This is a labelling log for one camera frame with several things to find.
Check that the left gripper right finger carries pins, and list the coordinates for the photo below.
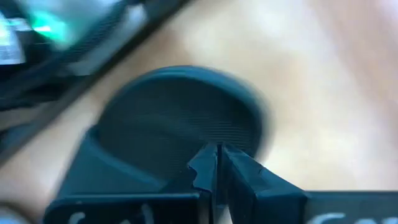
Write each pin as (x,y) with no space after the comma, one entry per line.
(255,196)

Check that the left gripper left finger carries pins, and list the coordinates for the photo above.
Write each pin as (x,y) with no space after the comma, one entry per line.
(206,174)

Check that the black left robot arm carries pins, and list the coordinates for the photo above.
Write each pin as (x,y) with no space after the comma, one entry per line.
(31,87)

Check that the black rubber slide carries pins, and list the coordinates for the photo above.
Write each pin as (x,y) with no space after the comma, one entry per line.
(174,124)

